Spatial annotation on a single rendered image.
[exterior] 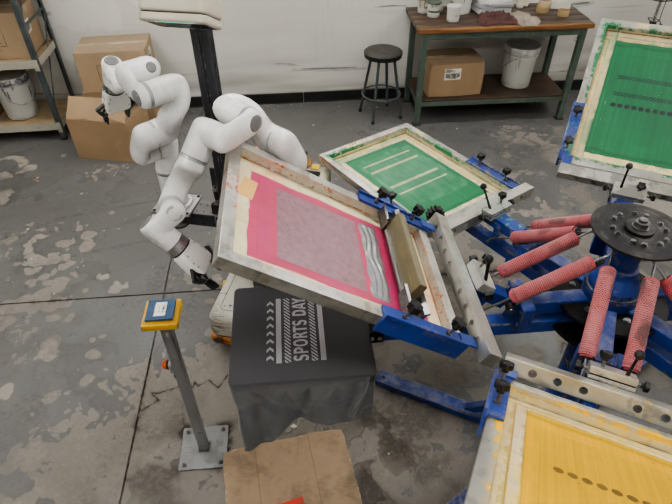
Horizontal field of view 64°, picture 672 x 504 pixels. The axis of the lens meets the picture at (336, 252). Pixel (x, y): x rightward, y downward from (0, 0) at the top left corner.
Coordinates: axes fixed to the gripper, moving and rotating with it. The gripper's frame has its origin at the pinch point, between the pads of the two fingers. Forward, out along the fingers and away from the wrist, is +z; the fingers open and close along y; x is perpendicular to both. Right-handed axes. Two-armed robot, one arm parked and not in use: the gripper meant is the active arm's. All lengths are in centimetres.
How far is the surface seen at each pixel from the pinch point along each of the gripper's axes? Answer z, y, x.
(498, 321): 84, -11, 56
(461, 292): 56, -4, 57
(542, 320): 94, -13, 69
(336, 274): 14.9, 10.9, 39.7
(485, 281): 59, -7, 65
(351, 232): 20.6, -14.2, 38.7
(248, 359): 25.1, 14.6, -7.6
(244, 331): 22.7, 2.6, -10.7
